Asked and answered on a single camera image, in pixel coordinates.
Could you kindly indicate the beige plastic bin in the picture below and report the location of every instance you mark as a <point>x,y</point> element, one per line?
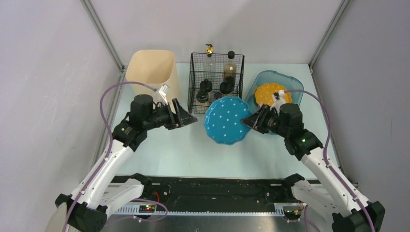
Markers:
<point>155,68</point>

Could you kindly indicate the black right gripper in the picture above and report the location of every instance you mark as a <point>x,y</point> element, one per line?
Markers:
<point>264,118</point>

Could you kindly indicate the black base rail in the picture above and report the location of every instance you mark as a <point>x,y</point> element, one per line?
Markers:
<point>213,195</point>

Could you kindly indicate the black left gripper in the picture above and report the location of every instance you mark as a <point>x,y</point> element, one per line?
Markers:
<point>174,116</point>

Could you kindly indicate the brown sauce bottle black cap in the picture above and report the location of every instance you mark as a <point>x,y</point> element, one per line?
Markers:
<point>230,68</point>

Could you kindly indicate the clear bottle gold pump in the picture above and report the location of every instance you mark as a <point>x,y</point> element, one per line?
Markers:
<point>209,61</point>

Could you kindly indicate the teal plastic basin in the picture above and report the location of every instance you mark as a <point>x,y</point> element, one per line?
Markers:
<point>270,76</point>

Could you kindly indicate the yellow dotted plate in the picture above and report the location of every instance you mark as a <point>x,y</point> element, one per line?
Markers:
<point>263,94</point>

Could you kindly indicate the small pepper shaker jar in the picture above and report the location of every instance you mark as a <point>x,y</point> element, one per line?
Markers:
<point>218,95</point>

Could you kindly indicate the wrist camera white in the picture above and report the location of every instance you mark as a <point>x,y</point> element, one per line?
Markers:
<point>160,94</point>
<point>279,100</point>

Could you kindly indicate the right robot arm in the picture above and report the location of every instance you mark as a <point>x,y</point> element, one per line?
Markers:
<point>343,204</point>

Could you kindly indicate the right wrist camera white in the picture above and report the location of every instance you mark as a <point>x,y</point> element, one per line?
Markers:
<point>279,100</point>

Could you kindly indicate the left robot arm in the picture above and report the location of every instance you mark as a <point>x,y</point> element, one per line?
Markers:
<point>90,205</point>

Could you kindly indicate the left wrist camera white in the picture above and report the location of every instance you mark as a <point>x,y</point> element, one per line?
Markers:
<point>160,94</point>

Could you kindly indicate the black wire basket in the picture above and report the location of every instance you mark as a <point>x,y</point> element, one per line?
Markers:
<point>197,75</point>

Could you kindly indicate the blue dotted plate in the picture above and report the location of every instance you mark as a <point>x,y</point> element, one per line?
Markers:
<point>223,118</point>

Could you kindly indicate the spice jar black lid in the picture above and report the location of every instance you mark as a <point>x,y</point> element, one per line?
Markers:
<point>202,102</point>
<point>227,85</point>
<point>206,86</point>

